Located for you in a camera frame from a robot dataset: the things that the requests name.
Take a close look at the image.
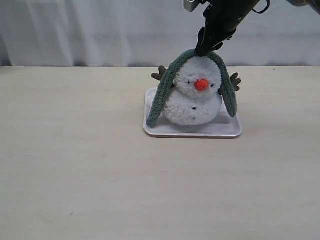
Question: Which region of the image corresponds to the white backdrop curtain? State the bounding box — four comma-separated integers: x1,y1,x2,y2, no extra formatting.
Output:
0,0,320,67

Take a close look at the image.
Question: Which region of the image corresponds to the green knitted scarf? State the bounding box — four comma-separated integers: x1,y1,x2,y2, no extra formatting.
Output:
146,48,237,129

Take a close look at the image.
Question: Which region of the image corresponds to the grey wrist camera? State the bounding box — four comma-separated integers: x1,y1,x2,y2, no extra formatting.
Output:
183,0,201,12

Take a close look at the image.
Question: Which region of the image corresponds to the white plush snowman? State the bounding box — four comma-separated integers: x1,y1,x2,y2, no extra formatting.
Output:
151,55,242,126

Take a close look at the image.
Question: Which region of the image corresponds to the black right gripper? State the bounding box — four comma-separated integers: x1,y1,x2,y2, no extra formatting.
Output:
195,0,259,56

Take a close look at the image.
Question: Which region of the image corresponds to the black camera cable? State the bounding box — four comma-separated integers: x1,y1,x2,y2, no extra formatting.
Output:
252,0,272,14

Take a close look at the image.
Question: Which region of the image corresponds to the white rectangular tray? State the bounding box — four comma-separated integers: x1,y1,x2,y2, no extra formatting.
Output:
143,87,243,139

